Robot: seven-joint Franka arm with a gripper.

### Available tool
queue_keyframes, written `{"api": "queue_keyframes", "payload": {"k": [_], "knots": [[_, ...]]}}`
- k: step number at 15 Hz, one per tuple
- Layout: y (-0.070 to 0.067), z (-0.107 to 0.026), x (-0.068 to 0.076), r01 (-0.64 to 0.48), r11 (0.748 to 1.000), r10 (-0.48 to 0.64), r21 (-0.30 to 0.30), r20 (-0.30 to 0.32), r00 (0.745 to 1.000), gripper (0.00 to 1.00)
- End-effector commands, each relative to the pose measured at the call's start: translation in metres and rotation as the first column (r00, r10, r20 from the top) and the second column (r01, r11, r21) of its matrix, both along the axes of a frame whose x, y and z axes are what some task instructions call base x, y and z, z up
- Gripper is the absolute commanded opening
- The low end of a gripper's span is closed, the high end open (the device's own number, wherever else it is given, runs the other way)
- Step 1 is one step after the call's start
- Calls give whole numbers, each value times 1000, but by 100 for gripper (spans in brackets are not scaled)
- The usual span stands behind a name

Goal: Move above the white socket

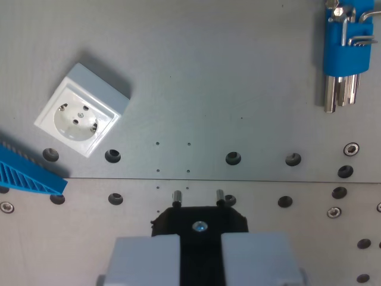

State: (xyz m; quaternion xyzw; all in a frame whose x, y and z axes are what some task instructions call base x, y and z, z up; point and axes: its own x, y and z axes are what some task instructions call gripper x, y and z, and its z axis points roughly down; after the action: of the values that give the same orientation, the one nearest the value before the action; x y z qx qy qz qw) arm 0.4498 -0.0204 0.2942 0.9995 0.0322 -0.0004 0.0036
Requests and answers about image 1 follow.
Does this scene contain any blue hex key holder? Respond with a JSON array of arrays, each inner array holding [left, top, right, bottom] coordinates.
[[323, 0, 374, 78]]

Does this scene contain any thin silver hex key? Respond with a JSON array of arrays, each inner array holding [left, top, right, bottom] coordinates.
[[358, 10, 381, 24]]

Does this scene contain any medium silver hex key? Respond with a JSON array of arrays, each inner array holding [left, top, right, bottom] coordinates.
[[346, 5, 359, 104]]

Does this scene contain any large silver hex key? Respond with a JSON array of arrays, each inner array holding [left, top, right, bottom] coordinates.
[[328, 7, 349, 107]]

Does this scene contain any black two-pin power plug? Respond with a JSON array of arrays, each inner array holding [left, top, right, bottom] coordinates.
[[150, 189, 249, 286]]

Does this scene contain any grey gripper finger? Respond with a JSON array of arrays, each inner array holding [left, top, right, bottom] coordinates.
[[105, 234, 182, 286], [221, 232, 305, 286]]

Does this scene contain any small silver hex key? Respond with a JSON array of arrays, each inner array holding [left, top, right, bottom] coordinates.
[[347, 35, 375, 46]]

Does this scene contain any blue ribbed plastic ramp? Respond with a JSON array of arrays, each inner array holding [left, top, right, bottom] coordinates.
[[0, 130, 69, 196]]

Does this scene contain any largest silver hex key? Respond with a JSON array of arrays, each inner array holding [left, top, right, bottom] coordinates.
[[324, 0, 341, 114]]

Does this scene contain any white wall socket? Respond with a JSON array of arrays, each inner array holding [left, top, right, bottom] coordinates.
[[33, 62, 131, 159]]

